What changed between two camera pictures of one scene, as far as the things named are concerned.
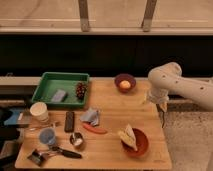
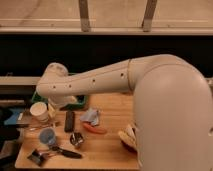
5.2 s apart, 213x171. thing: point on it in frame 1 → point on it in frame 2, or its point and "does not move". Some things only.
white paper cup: (39, 111) does not move
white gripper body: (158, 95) → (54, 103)
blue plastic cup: (47, 136) does not move
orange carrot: (94, 129) does not move
